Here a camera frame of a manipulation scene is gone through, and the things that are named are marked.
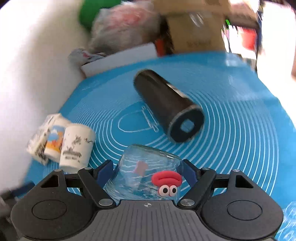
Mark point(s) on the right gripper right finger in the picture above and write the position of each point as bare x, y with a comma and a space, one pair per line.
200, 182

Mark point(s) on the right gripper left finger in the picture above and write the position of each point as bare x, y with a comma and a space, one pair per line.
93, 182

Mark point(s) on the clear glass cup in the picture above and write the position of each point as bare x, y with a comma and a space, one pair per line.
146, 173

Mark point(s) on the white paper cup grey print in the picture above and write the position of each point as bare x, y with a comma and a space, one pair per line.
76, 149

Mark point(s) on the paper cup orange blue print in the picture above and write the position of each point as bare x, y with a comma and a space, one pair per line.
55, 139

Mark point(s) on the black cylindrical thermos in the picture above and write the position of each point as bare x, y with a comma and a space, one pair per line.
180, 118

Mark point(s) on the white milk carton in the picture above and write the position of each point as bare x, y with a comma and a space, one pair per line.
36, 144

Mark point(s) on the blue silicone baking mat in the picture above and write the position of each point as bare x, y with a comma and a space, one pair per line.
189, 147

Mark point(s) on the small white printed bag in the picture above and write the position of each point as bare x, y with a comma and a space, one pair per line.
81, 57

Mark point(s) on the white flat box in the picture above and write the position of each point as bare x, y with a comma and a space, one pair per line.
119, 59

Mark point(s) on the lower cardboard box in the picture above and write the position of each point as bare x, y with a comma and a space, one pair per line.
196, 32

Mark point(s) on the cardboard box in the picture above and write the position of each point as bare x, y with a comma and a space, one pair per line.
196, 32
183, 6

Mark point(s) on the red bucket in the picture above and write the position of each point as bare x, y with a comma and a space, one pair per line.
248, 37

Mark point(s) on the translucent bag red contents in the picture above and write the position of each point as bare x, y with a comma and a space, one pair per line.
124, 26

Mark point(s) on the green plastic bag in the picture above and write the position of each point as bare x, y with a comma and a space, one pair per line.
90, 9

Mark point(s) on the upper cardboard box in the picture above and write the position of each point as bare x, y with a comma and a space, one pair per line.
183, 6

